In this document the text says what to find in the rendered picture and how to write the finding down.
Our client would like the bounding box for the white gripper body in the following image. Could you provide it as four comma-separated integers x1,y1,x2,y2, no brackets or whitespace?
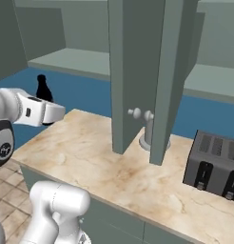
42,101,67,126

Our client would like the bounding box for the wide grey-green cabinet door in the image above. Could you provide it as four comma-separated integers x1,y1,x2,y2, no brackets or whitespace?
107,0,167,155

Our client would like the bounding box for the narrow grey-green cabinet door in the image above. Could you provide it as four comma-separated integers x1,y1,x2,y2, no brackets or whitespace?
148,0,200,167

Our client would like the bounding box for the grey-green base cabinet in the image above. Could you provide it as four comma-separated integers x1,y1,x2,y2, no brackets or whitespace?
19,164,200,244

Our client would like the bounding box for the white round door knob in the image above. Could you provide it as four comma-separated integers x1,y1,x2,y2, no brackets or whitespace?
127,107,143,120
143,110,155,122

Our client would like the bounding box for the grey round stand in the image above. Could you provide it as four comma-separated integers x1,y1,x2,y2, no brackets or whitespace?
138,118,171,153

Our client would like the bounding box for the dark grey toaster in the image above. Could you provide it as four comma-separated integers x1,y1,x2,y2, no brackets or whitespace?
182,129,234,203

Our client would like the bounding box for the grey-green wall cabinet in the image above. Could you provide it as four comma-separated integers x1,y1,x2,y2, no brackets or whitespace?
0,0,234,106

